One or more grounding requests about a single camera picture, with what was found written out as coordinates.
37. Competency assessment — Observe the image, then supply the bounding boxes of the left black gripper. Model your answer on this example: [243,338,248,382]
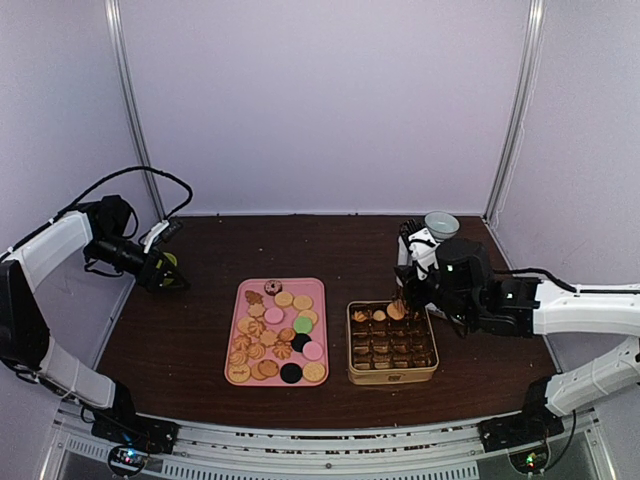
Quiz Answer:
[87,233,189,293]

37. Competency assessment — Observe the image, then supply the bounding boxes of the plain round brown cookie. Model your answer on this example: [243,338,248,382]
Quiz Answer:
[386,301,406,321]

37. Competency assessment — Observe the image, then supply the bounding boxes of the metal serving tongs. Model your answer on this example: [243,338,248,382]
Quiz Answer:
[393,236,414,312]

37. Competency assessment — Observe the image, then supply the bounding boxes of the brown leaf cookie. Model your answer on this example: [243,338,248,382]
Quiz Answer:
[352,311,368,323]

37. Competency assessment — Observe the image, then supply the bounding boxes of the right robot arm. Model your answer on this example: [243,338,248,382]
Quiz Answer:
[395,235,639,442]

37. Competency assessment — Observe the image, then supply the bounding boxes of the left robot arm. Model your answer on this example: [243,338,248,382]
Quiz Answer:
[1,195,189,444]

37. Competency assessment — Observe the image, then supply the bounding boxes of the silver tin lid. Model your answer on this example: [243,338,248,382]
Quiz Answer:
[426,305,449,320]

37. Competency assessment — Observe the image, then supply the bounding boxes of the green plastic bowl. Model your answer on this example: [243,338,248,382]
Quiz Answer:
[163,252,177,270]

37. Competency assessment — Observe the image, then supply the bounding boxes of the gold cookie tin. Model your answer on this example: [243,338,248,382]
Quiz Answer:
[346,300,439,386]

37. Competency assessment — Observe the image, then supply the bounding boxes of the pale ceramic bowl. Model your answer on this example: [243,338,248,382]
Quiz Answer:
[424,211,460,242]

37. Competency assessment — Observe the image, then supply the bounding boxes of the chocolate sprinkle donut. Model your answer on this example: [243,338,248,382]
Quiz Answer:
[263,279,283,296]

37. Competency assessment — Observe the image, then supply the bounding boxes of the pink sandwich cookie upper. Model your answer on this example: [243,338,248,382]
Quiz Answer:
[264,307,285,325]

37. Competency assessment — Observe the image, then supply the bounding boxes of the pink sandwich cookie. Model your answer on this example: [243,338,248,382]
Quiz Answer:
[264,307,285,325]
[302,341,324,361]

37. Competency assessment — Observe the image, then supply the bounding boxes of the beige round biscuit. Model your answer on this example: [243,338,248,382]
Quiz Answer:
[292,295,314,311]
[299,309,319,325]
[274,291,294,308]

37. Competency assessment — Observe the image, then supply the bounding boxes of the beige round biscuit top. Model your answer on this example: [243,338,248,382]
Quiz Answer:
[274,291,294,308]

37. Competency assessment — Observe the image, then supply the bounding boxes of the biscuit with pink stick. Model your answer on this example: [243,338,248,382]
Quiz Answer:
[227,364,251,384]

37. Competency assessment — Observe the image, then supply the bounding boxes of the pink plastic tray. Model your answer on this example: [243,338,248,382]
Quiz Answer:
[224,278,330,388]

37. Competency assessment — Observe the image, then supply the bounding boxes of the green sandwich cookie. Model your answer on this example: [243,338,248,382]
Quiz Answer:
[293,316,314,334]

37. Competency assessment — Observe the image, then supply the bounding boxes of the pink sandwich cookie lower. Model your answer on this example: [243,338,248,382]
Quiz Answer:
[302,341,324,361]

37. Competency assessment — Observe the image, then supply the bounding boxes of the black sandwich cookie upper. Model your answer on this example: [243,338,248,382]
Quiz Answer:
[291,333,311,353]

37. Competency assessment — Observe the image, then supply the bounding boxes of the black sandwich cookie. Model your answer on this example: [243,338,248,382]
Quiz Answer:
[291,333,311,353]
[280,363,303,384]

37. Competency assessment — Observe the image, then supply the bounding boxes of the beige round biscuit corner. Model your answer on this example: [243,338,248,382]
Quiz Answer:
[302,362,327,383]

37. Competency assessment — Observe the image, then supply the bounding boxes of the black sandwich cookie lower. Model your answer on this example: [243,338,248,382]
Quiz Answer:
[280,363,303,384]

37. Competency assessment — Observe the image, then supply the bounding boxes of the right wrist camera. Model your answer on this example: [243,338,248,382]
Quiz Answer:
[398,219,439,280]

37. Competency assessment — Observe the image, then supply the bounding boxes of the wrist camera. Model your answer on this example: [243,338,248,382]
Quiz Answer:
[398,219,439,280]
[139,219,183,254]

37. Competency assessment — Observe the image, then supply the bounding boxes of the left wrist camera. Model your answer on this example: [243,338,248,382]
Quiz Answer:
[139,219,183,254]

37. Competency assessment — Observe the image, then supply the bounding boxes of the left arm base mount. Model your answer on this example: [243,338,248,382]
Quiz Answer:
[91,417,179,478]

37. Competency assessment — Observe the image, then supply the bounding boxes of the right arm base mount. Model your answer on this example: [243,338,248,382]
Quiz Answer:
[477,412,564,477]

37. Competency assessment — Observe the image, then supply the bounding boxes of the right aluminium frame post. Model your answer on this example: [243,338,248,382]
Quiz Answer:
[484,0,546,227]

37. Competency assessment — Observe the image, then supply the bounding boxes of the aluminium frame post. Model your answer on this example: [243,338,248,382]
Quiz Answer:
[104,0,168,224]
[484,0,546,227]

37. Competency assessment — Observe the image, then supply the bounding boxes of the left aluminium frame post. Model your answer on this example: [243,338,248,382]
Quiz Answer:
[104,0,168,224]

